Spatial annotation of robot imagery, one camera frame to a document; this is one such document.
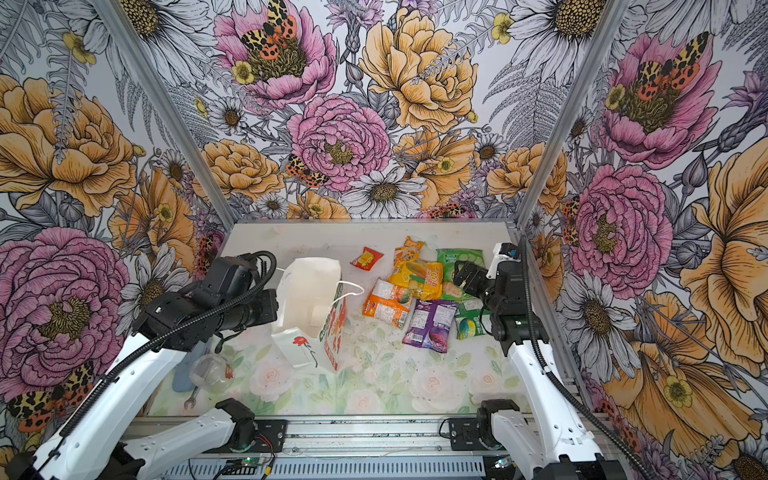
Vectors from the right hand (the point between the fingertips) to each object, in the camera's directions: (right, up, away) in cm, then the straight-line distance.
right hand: (467, 276), depth 79 cm
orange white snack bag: (-21, -9, +15) cm, 27 cm away
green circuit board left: (-52, -43, -7) cm, 68 cm away
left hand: (-46, -8, -10) cm, 48 cm away
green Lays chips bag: (0, +4, +30) cm, 30 cm away
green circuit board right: (+7, -43, -7) cm, 44 cm away
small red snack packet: (-28, +3, +30) cm, 41 cm away
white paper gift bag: (-44, -12, +14) cm, 48 cm away
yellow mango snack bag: (-9, -3, +21) cm, 23 cm away
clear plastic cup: (-69, -27, +5) cm, 74 cm away
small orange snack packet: (-13, +6, +30) cm, 33 cm away
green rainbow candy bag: (+4, -14, +13) cm, 20 cm away
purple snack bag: (-8, -15, +12) cm, 21 cm away
